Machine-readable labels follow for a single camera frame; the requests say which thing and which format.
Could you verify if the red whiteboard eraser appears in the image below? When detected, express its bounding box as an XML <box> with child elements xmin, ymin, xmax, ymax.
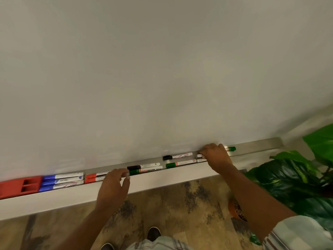
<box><xmin>0</xmin><ymin>176</ymin><xmax>43</xmax><ymax>200</ymax></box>

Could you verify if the white whiteboard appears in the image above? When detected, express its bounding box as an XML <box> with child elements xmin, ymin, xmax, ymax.
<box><xmin>0</xmin><ymin>0</ymin><xmax>333</xmax><ymax>181</ymax></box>

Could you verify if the red capped whiteboard marker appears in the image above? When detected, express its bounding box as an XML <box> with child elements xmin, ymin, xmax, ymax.
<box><xmin>85</xmin><ymin>171</ymin><xmax>112</xmax><ymax>179</ymax></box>
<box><xmin>84</xmin><ymin>176</ymin><xmax>106</xmax><ymax>184</ymax></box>

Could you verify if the large green leafy plant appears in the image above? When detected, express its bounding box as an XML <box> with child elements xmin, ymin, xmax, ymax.
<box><xmin>244</xmin><ymin>124</ymin><xmax>333</xmax><ymax>245</ymax></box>

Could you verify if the blue capped whiteboard marker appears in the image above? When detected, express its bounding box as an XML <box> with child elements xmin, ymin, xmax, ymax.
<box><xmin>43</xmin><ymin>172</ymin><xmax>84</xmax><ymax>181</ymax></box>
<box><xmin>42</xmin><ymin>176</ymin><xmax>84</xmax><ymax>187</ymax></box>
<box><xmin>39</xmin><ymin>180</ymin><xmax>84</xmax><ymax>193</ymax></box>

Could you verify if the person's left forearm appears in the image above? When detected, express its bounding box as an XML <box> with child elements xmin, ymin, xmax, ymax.
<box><xmin>55</xmin><ymin>204</ymin><xmax>121</xmax><ymax>250</ymax></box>

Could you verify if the person's left hand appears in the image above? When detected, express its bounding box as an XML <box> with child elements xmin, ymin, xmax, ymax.
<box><xmin>96</xmin><ymin>169</ymin><xmax>131</xmax><ymax>210</ymax></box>

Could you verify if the black capped whiteboard marker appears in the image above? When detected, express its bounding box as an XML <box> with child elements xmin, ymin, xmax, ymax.
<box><xmin>127</xmin><ymin>163</ymin><xmax>161</xmax><ymax>171</ymax></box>
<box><xmin>163</xmin><ymin>152</ymin><xmax>193</xmax><ymax>161</ymax></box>

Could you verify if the plaid shirt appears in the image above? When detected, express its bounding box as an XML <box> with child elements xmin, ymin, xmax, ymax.
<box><xmin>127</xmin><ymin>215</ymin><xmax>333</xmax><ymax>250</ymax></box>

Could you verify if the person's right hand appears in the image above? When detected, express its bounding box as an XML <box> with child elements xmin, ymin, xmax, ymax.
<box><xmin>199</xmin><ymin>143</ymin><xmax>233</xmax><ymax>174</ymax></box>

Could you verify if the metal marker tray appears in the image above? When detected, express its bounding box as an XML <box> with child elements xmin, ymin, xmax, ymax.
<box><xmin>0</xmin><ymin>137</ymin><xmax>284</xmax><ymax>221</ymax></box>

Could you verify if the person's right forearm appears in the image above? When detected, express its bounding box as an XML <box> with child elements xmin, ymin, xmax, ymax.
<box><xmin>220</xmin><ymin>168</ymin><xmax>298</xmax><ymax>241</ymax></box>

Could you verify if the green capped whiteboard marker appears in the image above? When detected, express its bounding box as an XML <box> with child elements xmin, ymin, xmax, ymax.
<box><xmin>166</xmin><ymin>159</ymin><xmax>198</xmax><ymax>169</ymax></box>
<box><xmin>197</xmin><ymin>146</ymin><xmax>237</xmax><ymax>158</ymax></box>
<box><xmin>129</xmin><ymin>166</ymin><xmax>163</xmax><ymax>176</ymax></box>

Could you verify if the orange plant pot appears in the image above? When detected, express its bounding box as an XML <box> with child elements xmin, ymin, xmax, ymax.
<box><xmin>228</xmin><ymin>197</ymin><xmax>248</xmax><ymax>222</ymax></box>

